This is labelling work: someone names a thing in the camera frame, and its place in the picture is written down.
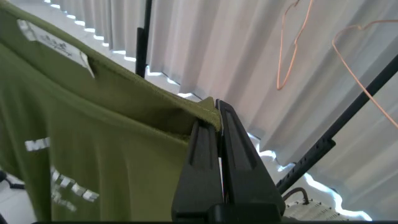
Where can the white laundry basket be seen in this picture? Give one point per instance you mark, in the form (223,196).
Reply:
(311,211)

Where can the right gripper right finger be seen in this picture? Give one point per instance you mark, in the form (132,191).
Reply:
(248,193)

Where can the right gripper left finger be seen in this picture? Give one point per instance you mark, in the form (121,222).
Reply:
(199,186)

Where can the green long-sleeved shirt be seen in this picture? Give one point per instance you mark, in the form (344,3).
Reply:
(93,124)

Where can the pink clothes hanger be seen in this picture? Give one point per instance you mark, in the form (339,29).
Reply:
(351,70)
(294,51)

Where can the black clothes rack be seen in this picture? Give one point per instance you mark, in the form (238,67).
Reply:
(311,158)

